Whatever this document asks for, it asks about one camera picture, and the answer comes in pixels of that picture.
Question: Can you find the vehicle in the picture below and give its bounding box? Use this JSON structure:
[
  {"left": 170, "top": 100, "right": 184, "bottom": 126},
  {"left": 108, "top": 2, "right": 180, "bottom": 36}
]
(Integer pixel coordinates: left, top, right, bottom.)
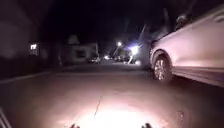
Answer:
[{"left": 87, "top": 55, "right": 102, "bottom": 65}]

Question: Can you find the grey asphalt road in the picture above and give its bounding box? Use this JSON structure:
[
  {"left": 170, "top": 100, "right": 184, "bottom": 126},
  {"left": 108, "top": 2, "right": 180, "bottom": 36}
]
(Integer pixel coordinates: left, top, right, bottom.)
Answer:
[{"left": 0, "top": 61, "right": 224, "bottom": 128}]

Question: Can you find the pale house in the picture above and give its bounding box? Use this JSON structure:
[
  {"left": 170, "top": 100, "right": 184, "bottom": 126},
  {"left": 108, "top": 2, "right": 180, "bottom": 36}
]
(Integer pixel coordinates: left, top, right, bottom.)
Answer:
[{"left": 64, "top": 34, "right": 100, "bottom": 65}]

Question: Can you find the pale kerb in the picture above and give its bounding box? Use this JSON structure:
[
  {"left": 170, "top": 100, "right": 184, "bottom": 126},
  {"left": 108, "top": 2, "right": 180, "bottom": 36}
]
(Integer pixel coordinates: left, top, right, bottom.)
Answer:
[{"left": 0, "top": 64, "right": 81, "bottom": 85}]

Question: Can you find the white car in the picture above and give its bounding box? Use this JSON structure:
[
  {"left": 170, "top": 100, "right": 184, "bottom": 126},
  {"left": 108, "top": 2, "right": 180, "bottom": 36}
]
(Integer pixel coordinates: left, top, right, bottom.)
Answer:
[{"left": 148, "top": 5, "right": 224, "bottom": 89}]

